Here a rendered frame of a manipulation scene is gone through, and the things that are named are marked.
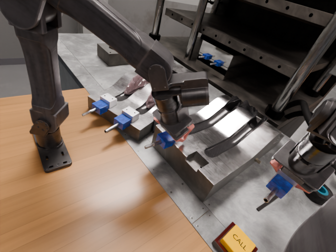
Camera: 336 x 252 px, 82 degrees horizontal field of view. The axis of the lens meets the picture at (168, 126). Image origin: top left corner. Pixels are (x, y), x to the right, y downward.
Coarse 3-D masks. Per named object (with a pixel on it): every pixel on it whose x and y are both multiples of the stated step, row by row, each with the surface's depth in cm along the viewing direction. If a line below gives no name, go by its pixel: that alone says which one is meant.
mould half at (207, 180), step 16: (224, 96) 80; (208, 112) 75; (240, 112) 73; (160, 128) 62; (208, 128) 69; (224, 128) 70; (256, 128) 68; (272, 128) 69; (176, 144) 58; (192, 144) 60; (208, 144) 62; (240, 144) 66; (256, 144) 65; (272, 144) 75; (176, 160) 59; (208, 160) 56; (224, 160) 58; (240, 160) 60; (192, 176) 56; (208, 176) 52; (224, 176) 53; (208, 192) 52
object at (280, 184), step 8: (272, 176) 51; (280, 176) 49; (288, 176) 48; (272, 184) 48; (280, 184) 47; (288, 184) 48; (296, 184) 47; (272, 192) 46; (280, 192) 47; (264, 200) 44
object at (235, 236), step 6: (234, 228) 48; (228, 234) 46; (234, 234) 46; (240, 234) 47; (222, 240) 45; (228, 240) 45; (234, 240) 45; (240, 240) 46; (246, 240) 46; (228, 246) 44; (234, 246) 44; (240, 246) 45; (246, 246) 45; (252, 246) 45
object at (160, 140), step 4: (164, 132) 59; (156, 136) 59; (160, 136) 57; (164, 136) 58; (168, 136) 58; (156, 140) 59; (160, 140) 57; (164, 140) 56; (168, 140) 57; (172, 140) 57; (148, 144) 55; (152, 144) 55; (156, 144) 56; (160, 144) 58; (164, 144) 56; (168, 144) 57; (172, 144) 59; (164, 148) 57
